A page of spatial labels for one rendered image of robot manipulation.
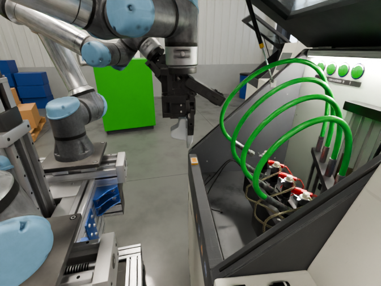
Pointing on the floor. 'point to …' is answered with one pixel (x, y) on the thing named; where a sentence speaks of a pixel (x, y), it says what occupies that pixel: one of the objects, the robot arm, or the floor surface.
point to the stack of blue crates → (28, 84)
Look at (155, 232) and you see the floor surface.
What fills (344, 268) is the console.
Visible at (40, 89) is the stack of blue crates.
